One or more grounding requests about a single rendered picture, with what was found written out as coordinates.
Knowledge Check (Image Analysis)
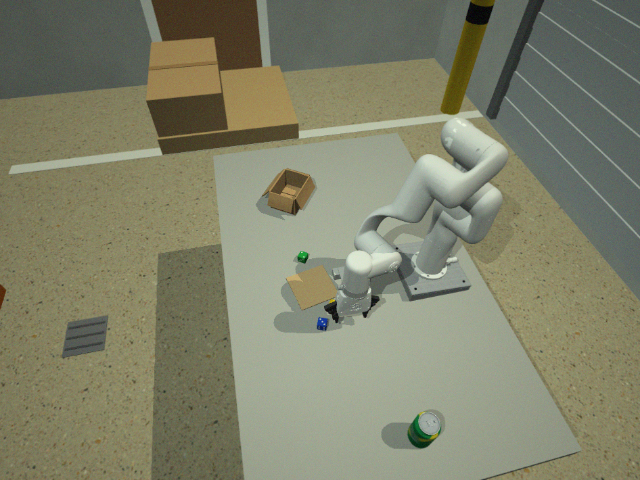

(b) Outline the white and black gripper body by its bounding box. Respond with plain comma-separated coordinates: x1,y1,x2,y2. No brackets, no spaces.
335,286,371,316

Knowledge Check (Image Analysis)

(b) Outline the green drink can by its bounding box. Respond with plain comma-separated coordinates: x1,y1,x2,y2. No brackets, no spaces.
407,412,441,448

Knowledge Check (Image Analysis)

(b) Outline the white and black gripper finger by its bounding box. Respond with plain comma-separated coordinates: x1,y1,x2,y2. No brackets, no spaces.
362,295,380,318
324,301,339,323

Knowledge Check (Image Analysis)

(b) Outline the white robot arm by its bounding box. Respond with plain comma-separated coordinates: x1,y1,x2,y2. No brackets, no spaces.
332,118,509,299

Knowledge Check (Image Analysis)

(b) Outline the brown cardboard box with flaps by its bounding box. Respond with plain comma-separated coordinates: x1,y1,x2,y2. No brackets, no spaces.
262,168,315,215

